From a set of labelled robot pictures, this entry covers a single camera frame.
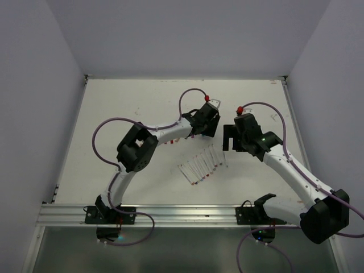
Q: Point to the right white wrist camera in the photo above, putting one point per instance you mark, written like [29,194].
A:
[247,109]

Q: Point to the left controller box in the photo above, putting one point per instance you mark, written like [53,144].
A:
[109,235]

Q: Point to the red capped marker pen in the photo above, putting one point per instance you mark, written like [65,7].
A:
[202,166]

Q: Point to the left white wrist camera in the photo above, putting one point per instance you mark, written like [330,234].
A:
[216,103]

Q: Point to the aluminium mounting rail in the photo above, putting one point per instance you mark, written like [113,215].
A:
[171,216]

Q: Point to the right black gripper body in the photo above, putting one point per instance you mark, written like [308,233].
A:
[243,140]

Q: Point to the light blue capped marker pen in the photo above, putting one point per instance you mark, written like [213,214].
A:
[195,170]

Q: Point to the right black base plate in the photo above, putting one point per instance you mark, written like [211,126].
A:
[254,214]

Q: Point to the controller box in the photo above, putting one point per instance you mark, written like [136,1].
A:
[264,235]
[109,235]

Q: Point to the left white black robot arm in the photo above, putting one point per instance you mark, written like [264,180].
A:
[137,147]

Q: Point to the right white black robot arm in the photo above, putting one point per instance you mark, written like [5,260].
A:
[321,212]

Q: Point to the right controller box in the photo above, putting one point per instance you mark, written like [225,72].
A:
[264,235]

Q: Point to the pink capped marker pen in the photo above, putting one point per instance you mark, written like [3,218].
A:
[198,167]

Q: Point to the beige marker pen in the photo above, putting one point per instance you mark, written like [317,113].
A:
[210,170]

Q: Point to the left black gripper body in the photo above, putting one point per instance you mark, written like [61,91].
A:
[204,124]

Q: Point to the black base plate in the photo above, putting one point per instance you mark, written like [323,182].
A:
[254,214]
[93,216]

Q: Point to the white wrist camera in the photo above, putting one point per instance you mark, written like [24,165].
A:
[216,103]
[247,109]

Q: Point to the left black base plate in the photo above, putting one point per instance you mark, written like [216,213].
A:
[93,216]

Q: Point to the orange marker pen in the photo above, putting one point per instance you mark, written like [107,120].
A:
[191,181]

